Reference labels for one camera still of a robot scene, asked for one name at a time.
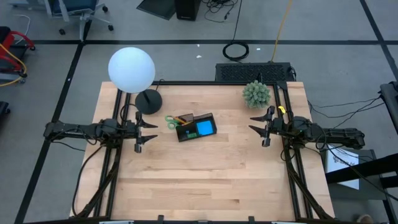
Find red cart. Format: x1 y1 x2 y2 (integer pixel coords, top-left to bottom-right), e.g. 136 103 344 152
0 26 36 85

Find black metal table frame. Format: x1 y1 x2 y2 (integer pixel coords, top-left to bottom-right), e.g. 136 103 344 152
70 80 336 224

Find black computer tower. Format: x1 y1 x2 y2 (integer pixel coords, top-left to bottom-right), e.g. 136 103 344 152
174 0 201 22

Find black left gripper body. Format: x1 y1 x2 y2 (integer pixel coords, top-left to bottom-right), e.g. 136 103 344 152
119 111 144 154

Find yellow floor cable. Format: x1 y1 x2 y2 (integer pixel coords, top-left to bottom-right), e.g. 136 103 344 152
271 0 294 63

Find black mesh desk organizer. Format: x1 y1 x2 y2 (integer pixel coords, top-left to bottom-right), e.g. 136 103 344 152
175 112 218 143

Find coiled black cable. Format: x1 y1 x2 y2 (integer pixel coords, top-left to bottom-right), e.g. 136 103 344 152
222 0 250 62

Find black perforated equipment case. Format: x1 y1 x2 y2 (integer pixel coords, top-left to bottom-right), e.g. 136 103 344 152
215 62 296 83

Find white globe table lamp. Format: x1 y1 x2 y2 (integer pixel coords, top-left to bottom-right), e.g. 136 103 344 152
108 46 164 115

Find person's foot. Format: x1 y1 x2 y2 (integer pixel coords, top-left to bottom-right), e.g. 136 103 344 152
356 213 376 224

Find white printed paper sheet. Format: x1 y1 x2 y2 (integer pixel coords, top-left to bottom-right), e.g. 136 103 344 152
325 144 360 190

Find green-handled scissors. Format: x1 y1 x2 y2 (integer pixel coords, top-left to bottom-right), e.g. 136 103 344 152
164 114 183 130

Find blue sticky note pad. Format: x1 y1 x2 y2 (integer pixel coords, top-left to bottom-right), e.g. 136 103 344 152
196 120 215 137

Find blue office chair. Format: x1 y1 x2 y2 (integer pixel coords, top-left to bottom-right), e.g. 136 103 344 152
43 0 114 41

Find potted artificial green plant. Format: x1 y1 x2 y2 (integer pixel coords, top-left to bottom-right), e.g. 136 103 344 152
242 80 272 110

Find black metal beam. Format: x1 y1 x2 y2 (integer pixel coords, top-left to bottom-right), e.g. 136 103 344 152
325 152 398 187

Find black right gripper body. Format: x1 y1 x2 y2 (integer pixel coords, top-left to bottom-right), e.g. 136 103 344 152
262 105 292 147

